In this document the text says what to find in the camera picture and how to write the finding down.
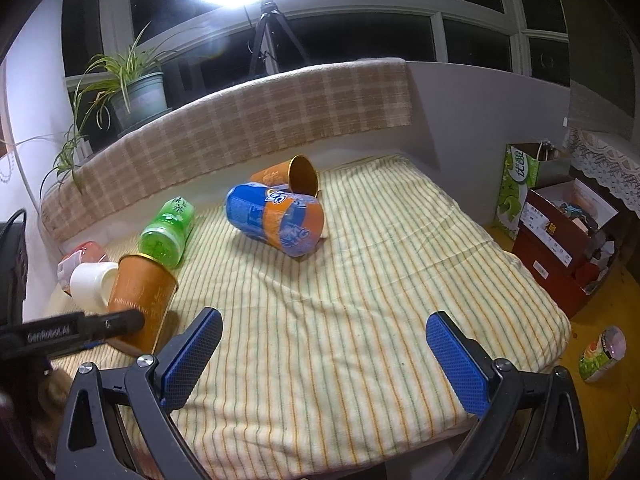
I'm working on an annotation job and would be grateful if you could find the orange paper cup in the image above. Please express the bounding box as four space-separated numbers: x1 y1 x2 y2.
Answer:
107 254 178 356
250 155 319 196

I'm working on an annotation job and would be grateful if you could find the white plastic cup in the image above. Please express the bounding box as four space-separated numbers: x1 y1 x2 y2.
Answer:
70 261 118 314

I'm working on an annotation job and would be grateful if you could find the orange labelled plastic cup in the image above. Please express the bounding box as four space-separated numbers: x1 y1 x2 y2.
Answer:
56 242 108 295

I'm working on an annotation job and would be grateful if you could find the green plastic cup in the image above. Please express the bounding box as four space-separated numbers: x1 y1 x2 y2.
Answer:
138 196 195 269

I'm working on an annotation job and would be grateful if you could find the gloved left hand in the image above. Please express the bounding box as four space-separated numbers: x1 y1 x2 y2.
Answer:
1 356 72 479

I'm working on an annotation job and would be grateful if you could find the small can on floor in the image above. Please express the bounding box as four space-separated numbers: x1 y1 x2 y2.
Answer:
578 325 627 382

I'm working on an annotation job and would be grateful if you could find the striped yellow table cloth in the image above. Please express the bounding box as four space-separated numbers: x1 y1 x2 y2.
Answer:
46 153 573 480

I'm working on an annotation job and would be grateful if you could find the red cardboard box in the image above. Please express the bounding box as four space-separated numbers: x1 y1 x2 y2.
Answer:
513 179 617 318

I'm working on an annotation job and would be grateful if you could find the potted spider plant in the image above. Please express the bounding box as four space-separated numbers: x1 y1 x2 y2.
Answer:
1 42 163 193

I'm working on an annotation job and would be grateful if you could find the green tissue box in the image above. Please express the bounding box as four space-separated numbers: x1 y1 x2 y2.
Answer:
495 141 570 240

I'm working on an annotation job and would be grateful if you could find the white lace cloth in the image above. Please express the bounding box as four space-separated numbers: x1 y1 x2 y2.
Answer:
563 128 639 214

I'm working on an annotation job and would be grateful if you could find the black tripod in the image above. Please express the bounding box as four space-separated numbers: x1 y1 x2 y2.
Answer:
248 0 311 79

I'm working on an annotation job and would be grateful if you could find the plaid beige sill cloth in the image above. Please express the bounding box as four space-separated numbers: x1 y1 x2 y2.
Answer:
41 58 412 243

